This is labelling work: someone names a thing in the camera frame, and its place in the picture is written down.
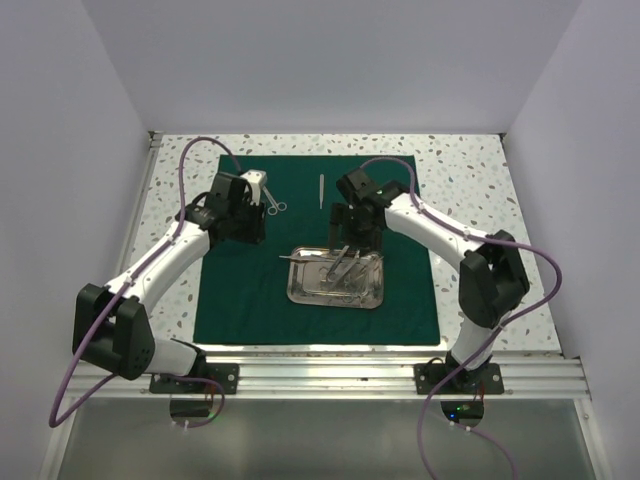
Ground steel tweezers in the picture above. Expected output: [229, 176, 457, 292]
[318, 174, 325, 210]

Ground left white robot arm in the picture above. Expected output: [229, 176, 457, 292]
[72, 170, 267, 393]

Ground aluminium mounting rail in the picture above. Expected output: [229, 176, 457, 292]
[64, 352, 591, 401]

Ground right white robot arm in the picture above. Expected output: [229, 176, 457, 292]
[329, 168, 530, 393]

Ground steel forceps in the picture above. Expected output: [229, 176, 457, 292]
[338, 254, 371, 289]

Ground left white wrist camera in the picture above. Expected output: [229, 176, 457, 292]
[241, 170, 267, 205]

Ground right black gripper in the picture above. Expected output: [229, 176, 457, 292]
[329, 202, 383, 258]

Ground steel instrument tray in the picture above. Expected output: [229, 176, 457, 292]
[286, 247, 384, 310]

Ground steel surgical scissors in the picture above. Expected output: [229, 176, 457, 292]
[262, 187, 288, 216]

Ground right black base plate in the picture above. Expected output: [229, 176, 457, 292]
[413, 359, 505, 396]

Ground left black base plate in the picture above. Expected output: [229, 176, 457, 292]
[149, 362, 240, 395]

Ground dark green surgical cloth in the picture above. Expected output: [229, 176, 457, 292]
[194, 155, 440, 346]

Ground steel scalpel handle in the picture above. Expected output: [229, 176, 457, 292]
[278, 255, 325, 262]

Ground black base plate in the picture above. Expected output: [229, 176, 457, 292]
[149, 362, 240, 395]
[413, 359, 505, 396]

